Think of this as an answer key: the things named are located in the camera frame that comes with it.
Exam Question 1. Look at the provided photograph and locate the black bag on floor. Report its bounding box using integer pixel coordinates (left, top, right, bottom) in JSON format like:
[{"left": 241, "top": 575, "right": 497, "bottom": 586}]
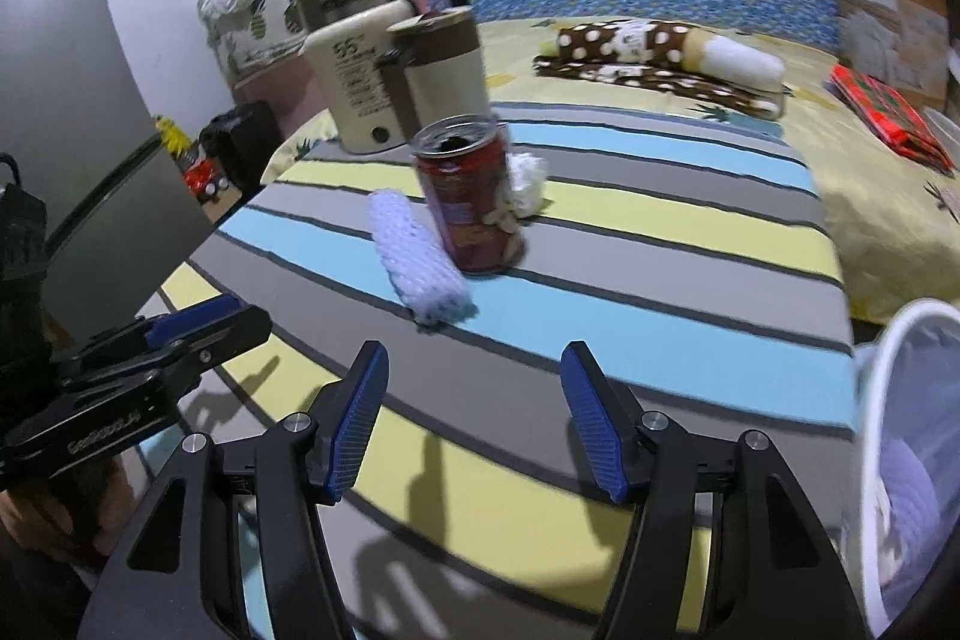
[{"left": 200, "top": 101, "right": 283, "bottom": 198}]

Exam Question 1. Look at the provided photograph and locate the translucent bin liner bag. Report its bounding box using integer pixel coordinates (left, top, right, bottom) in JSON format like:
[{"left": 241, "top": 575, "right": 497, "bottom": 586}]
[{"left": 854, "top": 315, "right": 960, "bottom": 611}]

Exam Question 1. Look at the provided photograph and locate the grey refrigerator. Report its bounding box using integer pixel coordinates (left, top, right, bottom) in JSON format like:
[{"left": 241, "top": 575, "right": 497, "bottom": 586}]
[{"left": 2, "top": 0, "right": 213, "bottom": 342}]

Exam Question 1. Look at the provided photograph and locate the lavender knitted cloth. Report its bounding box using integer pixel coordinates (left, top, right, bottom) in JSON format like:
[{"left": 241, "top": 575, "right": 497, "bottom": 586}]
[{"left": 368, "top": 188, "right": 475, "bottom": 328}]

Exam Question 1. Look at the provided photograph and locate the cream brown tumbler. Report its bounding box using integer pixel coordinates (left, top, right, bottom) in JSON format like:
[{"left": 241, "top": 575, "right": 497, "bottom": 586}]
[{"left": 376, "top": 5, "right": 491, "bottom": 142}]

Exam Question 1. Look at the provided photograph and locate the clear plastic container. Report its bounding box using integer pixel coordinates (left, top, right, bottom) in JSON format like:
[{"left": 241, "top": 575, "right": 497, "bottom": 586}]
[{"left": 923, "top": 107, "right": 960, "bottom": 156}]

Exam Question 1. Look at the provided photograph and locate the white round trash bin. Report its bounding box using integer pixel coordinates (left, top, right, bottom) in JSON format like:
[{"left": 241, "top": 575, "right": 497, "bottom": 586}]
[{"left": 854, "top": 297, "right": 960, "bottom": 637}]

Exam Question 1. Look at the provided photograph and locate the red plaid folded cloth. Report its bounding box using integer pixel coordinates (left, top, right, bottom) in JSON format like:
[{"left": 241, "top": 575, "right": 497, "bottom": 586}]
[{"left": 830, "top": 64, "right": 953, "bottom": 175}]

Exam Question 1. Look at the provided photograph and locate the red toy car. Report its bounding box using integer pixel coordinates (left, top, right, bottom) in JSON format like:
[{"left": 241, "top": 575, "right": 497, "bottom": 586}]
[{"left": 184, "top": 158, "right": 231, "bottom": 205}]

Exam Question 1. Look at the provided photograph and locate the brown paper bag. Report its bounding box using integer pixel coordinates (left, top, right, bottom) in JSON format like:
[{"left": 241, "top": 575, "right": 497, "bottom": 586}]
[{"left": 836, "top": 0, "right": 950, "bottom": 112}]

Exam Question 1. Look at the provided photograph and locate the brown polka dot pillow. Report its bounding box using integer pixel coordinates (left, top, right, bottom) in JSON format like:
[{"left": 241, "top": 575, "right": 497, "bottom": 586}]
[{"left": 534, "top": 18, "right": 786, "bottom": 120}]

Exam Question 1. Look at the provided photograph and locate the cream electric kettle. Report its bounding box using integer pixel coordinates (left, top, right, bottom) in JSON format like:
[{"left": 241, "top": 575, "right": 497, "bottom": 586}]
[{"left": 301, "top": 0, "right": 415, "bottom": 154}]

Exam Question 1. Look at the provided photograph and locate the striped mat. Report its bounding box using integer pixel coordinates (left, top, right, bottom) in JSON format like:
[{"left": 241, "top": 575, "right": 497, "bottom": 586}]
[{"left": 145, "top": 103, "right": 856, "bottom": 638}]

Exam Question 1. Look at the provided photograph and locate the red soda can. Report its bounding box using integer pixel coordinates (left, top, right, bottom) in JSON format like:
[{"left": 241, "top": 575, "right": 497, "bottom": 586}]
[{"left": 410, "top": 115, "right": 526, "bottom": 275}]

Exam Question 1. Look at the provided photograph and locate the crumpled white tissue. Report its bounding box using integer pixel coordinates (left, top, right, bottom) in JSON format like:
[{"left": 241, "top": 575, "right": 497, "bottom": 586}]
[{"left": 506, "top": 152, "right": 548, "bottom": 220}]

